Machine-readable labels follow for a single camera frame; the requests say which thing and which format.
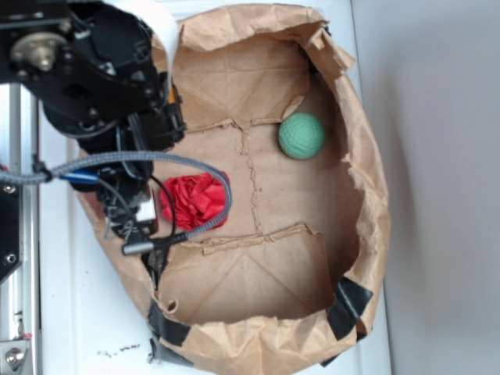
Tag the brown paper bag tray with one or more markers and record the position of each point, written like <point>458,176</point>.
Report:
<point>292,279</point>

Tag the black octagonal mount plate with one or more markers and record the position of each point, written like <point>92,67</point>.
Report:
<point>10,230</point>

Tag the aluminium extrusion rail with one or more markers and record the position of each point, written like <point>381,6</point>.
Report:
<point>20,294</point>

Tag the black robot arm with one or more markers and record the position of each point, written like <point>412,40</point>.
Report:
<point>36,51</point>

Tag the green dimpled ball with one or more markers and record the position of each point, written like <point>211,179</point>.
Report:
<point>301,136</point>

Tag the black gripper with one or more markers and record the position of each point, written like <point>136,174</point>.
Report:
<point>127,104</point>

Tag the red paper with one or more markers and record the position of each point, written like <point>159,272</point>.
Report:
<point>193,199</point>

